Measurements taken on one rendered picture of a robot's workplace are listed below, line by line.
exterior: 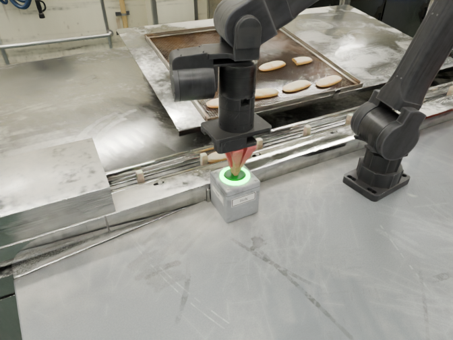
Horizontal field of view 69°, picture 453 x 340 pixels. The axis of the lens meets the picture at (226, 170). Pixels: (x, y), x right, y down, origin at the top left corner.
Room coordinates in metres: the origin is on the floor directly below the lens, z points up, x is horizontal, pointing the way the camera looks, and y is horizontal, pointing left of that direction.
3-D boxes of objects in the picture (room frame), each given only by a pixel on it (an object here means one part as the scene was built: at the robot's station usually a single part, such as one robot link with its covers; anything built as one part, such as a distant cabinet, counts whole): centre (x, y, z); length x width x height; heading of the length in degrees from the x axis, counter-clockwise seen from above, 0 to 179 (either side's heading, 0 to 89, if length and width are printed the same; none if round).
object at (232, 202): (0.49, -0.01, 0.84); 0.08 x 0.08 x 0.11; 27
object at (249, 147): (0.48, 0.00, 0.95); 0.07 x 0.07 x 0.09; 27
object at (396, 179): (0.56, -0.32, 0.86); 0.12 x 0.09 x 0.08; 123
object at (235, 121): (0.48, -0.02, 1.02); 0.10 x 0.07 x 0.07; 117
